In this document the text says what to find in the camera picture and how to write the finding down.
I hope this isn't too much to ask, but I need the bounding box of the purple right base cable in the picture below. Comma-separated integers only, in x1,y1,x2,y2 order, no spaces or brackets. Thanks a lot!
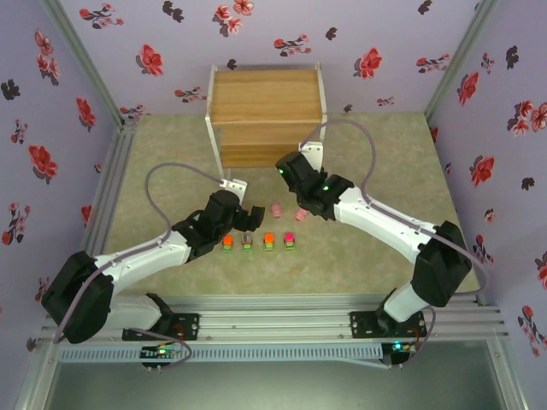
383,306,438,369

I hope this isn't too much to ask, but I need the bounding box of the wooden shelf with white frame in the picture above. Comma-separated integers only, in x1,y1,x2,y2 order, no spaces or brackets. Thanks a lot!
203,62,330,181

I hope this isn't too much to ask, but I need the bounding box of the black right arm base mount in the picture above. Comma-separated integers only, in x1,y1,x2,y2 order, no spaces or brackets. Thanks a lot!
349,310,429,343

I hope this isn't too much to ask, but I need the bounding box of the grey slotted cable duct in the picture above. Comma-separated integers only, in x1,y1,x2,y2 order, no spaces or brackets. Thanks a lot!
56,344,382,365

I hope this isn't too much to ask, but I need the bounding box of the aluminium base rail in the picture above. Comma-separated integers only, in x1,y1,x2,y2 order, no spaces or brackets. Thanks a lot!
41,297,513,343

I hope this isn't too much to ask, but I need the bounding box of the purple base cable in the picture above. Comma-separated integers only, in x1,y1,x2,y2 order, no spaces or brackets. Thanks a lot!
122,327,193,369
383,306,438,369

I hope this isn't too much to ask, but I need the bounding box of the aluminium side rail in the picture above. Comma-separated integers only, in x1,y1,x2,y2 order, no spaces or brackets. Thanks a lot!
82,122,138,258

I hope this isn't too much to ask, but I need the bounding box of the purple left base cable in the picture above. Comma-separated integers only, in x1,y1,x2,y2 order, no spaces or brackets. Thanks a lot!
122,327,193,369

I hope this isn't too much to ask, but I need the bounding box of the aluminium corner post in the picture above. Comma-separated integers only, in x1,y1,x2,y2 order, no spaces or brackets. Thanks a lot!
40,0,128,130
422,0,502,126

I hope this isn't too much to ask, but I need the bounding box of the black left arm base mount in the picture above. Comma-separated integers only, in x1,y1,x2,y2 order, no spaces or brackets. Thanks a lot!
169,312,201,341

